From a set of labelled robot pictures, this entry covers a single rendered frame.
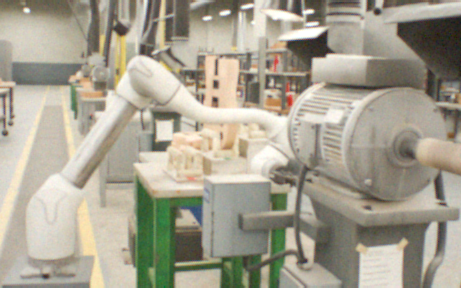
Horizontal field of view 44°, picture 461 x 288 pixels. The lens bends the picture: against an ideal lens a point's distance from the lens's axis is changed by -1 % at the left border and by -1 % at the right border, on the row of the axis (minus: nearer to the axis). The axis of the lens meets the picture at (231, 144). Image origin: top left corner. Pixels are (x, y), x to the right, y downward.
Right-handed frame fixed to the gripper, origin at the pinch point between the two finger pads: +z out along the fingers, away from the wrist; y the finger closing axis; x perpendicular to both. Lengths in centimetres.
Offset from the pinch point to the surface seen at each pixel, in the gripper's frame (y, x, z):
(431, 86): 1, 36, 60
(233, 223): 33.6, -6.9, 35.9
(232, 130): 10, 11, -53
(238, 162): 3, -2, -57
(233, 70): 14, 35, -54
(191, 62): 0, 41, -196
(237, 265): -21, -61, -99
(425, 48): 7, 43, 64
